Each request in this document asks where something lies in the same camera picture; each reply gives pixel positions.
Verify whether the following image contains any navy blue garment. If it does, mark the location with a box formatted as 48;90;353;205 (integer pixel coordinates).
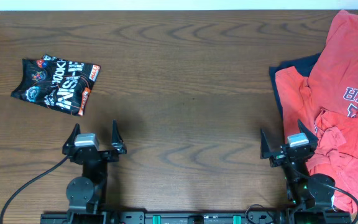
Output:
268;53;322;119

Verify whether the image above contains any red t-shirt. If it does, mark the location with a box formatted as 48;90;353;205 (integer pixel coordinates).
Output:
275;10;358;213

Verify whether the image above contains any black orange-patterned jersey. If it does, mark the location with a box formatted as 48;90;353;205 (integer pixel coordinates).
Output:
11;54;101;116

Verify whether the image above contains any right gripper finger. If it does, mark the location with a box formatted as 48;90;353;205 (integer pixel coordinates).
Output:
298;119;318;146
260;129;274;159

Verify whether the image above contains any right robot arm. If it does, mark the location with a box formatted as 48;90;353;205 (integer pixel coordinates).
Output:
260;121;335;223

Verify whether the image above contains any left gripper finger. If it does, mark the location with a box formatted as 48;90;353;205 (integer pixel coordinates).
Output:
62;124;80;153
111;119;127;154

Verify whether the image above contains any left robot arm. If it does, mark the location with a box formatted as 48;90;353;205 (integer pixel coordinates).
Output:
62;120;127;223

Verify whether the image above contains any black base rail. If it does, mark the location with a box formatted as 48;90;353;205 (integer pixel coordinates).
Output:
40;210;352;224

